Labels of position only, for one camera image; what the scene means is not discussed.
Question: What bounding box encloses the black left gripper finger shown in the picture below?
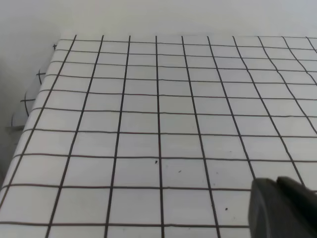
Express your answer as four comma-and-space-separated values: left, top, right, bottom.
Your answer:
248, 177, 317, 238

